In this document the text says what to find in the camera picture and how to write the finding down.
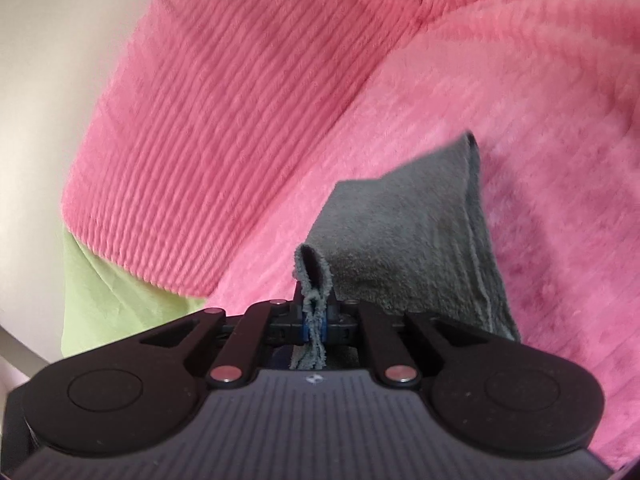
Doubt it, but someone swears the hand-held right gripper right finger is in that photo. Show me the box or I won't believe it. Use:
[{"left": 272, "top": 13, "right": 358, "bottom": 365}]
[{"left": 319, "top": 299, "right": 493, "bottom": 387}]

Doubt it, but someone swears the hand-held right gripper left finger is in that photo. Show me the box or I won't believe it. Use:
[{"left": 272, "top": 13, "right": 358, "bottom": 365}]
[{"left": 140, "top": 282, "right": 314, "bottom": 387}]

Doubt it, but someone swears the grey microfibre cloth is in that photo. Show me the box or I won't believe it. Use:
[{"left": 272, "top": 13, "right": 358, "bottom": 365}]
[{"left": 291, "top": 130, "right": 522, "bottom": 372}]

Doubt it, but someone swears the yellow-green bed sheet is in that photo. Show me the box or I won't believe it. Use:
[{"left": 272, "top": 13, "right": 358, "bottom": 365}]
[{"left": 60, "top": 222, "right": 208, "bottom": 361}]

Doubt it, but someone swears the pink fluffy ribbed blanket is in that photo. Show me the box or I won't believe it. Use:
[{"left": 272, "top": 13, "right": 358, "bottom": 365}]
[{"left": 210, "top": 0, "right": 640, "bottom": 476}]

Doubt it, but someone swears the pink corduroy pillow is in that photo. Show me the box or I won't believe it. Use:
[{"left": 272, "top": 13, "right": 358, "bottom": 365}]
[{"left": 60, "top": 0, "right": 461, "bottom": 301}]

